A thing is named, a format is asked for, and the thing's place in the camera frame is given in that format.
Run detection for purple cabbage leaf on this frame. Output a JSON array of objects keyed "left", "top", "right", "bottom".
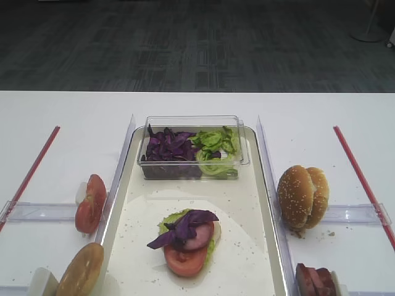
[{"left": 147, "top": 210, "right": 219, "bottom": 251}]

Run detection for green lettuce pile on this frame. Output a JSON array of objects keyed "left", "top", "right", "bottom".
[{"left": 189, "top": 126, "right": 241, "bottom": 179}]

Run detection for lettuce leaf on tray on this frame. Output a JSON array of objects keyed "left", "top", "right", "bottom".
[{"left": 158, "top": 208, "right": 216, "bottom": 265}]

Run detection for white bread slice on tray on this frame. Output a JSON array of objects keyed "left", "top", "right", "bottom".
[{"left": 212, "top": 221, "right": 222, "bottom": 245}]

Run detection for tomato slice on tray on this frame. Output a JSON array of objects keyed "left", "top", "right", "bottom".
[{"left": 164, "top": 245, "right": 208, "bottom": 278}]

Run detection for white block behind tomato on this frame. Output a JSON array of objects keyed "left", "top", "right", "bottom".
[{"left": 75, "top": 182, "right": 87, "bottom": 205}]

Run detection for upright tomato slices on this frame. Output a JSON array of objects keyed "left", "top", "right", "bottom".
[{"left": 75, "top": 174, "right": 107, "bottom": 234}]

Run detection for upright sausage slices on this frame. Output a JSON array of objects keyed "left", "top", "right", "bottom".
[{"left": 296, "top": 263, "right": 337, "bottom": 296}]

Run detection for clear plastic container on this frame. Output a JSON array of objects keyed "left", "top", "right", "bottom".
[{"left": 137, "top": 115, "right": 249, "bottom": 179}]

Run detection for purple cabbage pile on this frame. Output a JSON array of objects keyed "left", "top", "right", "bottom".
[{"left": 141, "top": 125, "right": 198, "bottom": 162}]

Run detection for sausage slice on tray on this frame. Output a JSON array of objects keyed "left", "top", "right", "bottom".
[{"left": 183, "top": 222, "right": 215, "bottom": 251}]

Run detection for front sesame bun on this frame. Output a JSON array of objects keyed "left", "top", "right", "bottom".
[{"left": 277, "top": 165, "right": 315, "bottom": 228}]

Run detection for sesame bun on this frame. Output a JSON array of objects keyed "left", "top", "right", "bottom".
[
  {"left": 277, "top": 165, "right": 315, "bottom": 228},
  {"left": 305, "top": 167, "right": 330, "bottom": 229}
]

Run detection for metal serving tray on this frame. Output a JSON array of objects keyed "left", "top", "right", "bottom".
[{"left": 94, "top": 128, "right": 286, "bottom": 295}]

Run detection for rear sesame bun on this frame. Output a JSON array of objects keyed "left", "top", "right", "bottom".
[{"left": 305, "top": 167, "right": 330, "bottom": 229}]

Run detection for right red rod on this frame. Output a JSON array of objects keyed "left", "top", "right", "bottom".
[{"left": 333, "top": 126, "right": 394, "bottom": 249}]

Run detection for red rod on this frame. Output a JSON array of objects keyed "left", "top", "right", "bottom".
[
  {"left": 333, "top": 126, "right": 394, "bottom": 249},
  {"left": 0, "top": 126, "right": 60, "bottom": 230}
]

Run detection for brown round bun bottom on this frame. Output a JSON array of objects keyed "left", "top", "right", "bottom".
[{"left": 56, "top": 242, "right": 104, "bottom": 295}]

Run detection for right upper clear crossbar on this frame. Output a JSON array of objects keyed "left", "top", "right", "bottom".
[{"left": 321, "top": 203, "right": 392, "bottom": 226}]

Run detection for clear crossbar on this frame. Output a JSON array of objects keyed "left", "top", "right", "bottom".
[
  {"left": 1, "top": 201, "right": 78, "bottom": 223},
  {"left": 321, "top": 203, "right": 392, "bottom": 226}
]

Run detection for left red rod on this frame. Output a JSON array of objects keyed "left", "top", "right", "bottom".
[{"left": 0, "top": 126, "right": 60, "bottom": 230}]

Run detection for left upper clear crossbar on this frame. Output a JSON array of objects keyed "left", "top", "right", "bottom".
[{"left": 1, "top": 201, "right": 78, "bottom": 223}]

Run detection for white block behind sausage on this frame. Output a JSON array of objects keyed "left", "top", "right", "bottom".
[{"left": 330, "top": 271, "right": 349, "bottom": 296}]

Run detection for white block behind bun bottom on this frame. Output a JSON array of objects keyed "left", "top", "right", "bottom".
[{"left": 27, "top": 267, "right": 59, "bottom": 296}]

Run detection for left long clear rail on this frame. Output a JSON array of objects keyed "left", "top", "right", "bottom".
[{"left": 95, "top": 114, "right": 135, "bottom": 246}]

